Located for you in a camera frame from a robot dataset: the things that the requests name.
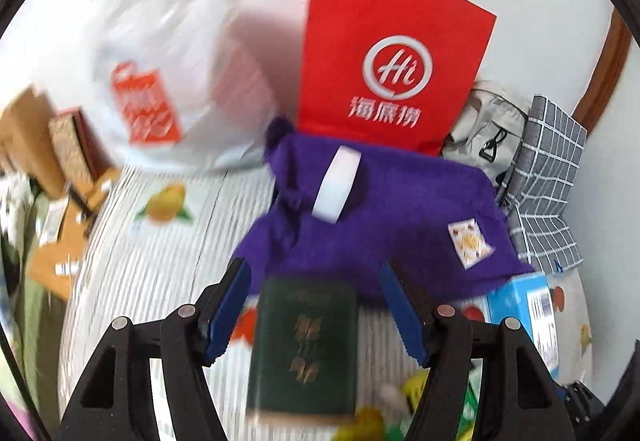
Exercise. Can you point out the blue tissue pack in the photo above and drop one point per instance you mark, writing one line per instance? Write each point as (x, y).
(520, 301)

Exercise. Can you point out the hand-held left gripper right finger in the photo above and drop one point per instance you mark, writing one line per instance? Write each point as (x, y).
(400, 311)

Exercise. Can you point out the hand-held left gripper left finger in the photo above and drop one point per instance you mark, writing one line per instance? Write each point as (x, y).
(232, 306)

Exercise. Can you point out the orange cardboard box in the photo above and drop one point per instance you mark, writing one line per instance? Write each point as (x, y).
(60, 251)

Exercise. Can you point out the fruit print tablecloth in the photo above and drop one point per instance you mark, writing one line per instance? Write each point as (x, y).
(150, 271)

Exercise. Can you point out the green packet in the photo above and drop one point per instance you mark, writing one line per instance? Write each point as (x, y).
(470, 406)

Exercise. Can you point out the red paper bag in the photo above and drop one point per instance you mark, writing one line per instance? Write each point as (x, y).
(390, 21)

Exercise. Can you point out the grey checked pillow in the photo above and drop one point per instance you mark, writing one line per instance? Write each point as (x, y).
(550, 171)

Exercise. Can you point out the patterned brown box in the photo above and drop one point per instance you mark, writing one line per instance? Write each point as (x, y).
(75, 146)

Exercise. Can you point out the white band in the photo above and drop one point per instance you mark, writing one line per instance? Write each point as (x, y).
(337, 181)

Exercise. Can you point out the purple cloth bag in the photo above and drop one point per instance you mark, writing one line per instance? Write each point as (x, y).
(400, 201)

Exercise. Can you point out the white plastic bag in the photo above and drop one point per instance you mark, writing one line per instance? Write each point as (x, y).
(165, 21)

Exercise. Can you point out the dark green box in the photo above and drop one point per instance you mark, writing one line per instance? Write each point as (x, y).
(300, 346)

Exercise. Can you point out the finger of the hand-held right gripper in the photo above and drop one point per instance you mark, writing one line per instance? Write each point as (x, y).
(582, 406)

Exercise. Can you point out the wooden headboard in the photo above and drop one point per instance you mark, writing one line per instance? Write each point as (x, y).
(607, 71)

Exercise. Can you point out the yellow black packet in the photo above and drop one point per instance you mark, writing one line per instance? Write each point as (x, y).
(365, 423)

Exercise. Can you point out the beige backpack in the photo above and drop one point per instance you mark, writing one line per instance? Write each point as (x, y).
(480, 121)

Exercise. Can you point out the olive green cloth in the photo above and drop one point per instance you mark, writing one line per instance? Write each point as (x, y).
(30, 321)

